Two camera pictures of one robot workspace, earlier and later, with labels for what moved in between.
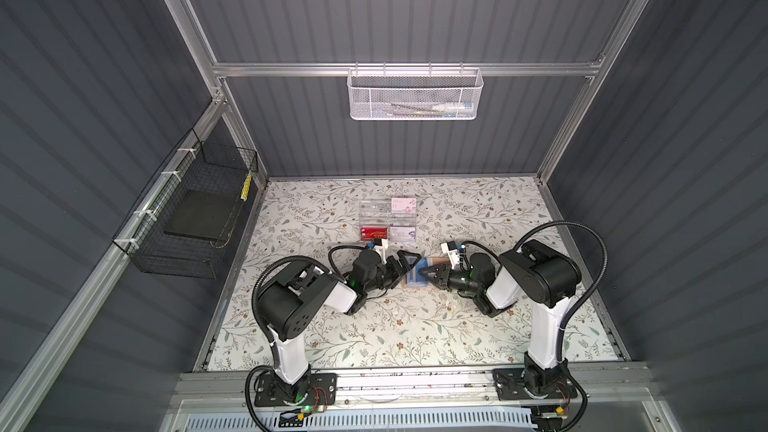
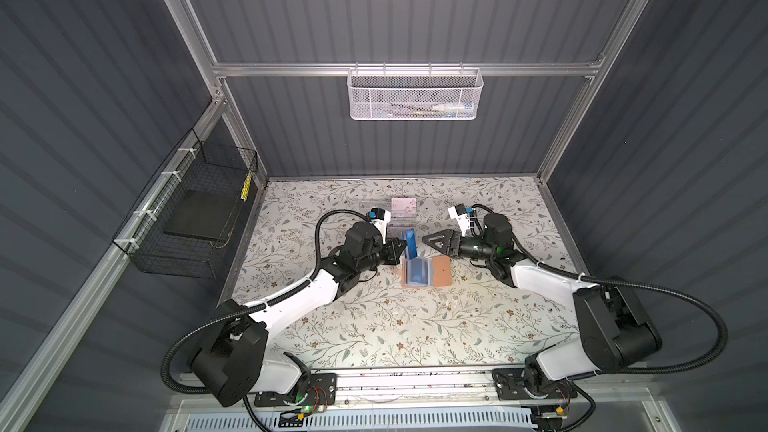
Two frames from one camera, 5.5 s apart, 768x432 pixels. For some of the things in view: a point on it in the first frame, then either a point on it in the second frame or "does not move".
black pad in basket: [203, 214] does not move
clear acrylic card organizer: [393, 219] does not move
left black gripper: [400, 254] to [393, 250]
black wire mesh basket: [183, 226] does not move
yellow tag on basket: [246, 187] does not move
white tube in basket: [452, 107] does not move
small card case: [414, 278] to [411, 243]
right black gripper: [444, 277] to [452, 244]
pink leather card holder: [413, 279] does not move
